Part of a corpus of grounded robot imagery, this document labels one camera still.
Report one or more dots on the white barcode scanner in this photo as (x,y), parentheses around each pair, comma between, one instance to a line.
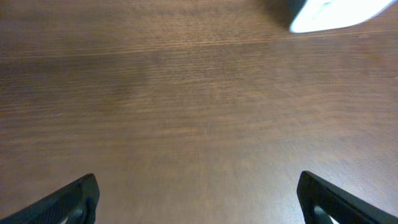
(319,15)

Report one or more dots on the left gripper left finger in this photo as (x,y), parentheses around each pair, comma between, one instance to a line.
(73,203)

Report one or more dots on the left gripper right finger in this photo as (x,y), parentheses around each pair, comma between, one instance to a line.
(322,202)

